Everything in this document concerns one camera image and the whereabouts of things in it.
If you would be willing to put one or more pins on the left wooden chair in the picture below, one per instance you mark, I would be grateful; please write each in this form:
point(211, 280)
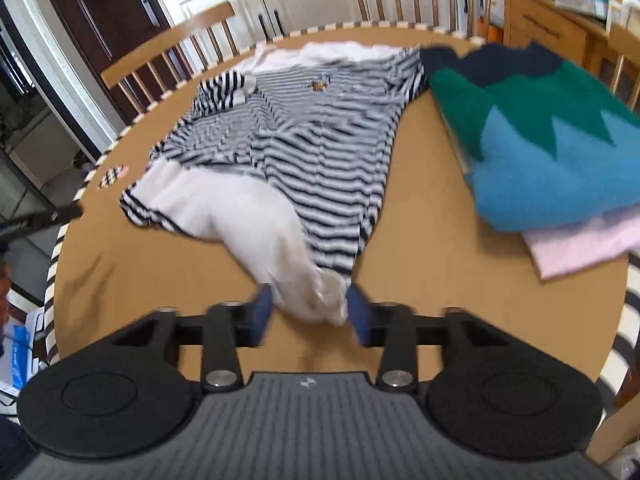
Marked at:
point(169, 60)

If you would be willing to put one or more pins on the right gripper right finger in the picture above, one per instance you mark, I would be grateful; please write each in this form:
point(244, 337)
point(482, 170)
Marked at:
point(392, 328)

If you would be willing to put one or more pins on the green blue knit sweater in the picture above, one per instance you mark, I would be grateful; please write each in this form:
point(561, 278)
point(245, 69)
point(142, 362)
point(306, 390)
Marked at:
point(547, 144)

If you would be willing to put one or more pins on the wooden side cabinet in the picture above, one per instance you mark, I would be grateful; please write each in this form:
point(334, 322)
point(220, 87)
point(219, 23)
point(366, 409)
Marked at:
point(611, 55)

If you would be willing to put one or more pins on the checkerboard calibration marker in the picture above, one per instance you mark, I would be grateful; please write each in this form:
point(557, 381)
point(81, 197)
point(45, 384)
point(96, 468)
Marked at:
point(113, 175)

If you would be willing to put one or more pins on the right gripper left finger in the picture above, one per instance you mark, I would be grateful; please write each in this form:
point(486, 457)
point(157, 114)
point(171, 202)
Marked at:
point(226, 328)

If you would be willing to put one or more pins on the striped white navy sweater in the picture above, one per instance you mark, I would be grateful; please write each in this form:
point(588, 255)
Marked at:
point(284, 159)

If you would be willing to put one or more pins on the pink folded garment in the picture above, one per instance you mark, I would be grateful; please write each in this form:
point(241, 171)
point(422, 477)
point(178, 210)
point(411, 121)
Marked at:
point(570, 249)

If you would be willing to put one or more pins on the dark brown door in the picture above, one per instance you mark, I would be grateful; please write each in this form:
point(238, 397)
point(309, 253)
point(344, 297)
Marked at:
point(104, 31)

